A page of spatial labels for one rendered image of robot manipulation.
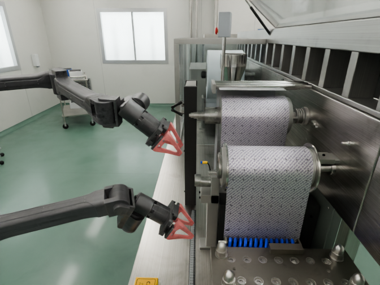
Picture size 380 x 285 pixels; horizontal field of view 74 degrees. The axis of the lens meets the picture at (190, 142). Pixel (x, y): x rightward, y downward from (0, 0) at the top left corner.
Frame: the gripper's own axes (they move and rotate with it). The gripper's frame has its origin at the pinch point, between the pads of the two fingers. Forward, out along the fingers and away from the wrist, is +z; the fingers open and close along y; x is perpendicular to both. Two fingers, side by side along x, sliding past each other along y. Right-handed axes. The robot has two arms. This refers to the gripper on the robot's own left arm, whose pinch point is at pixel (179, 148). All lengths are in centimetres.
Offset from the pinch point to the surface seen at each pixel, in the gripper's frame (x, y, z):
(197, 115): 5.9, -24.0, 2.1
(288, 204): 9.1, 5.9, 34.4
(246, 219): -2.7, 5.8, 29.1
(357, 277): 10, 22, 50
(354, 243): 10, -8, 77
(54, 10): -131, -550, -295
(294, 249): 1.5, 11.7, 42.5
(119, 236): -139, -103, 37
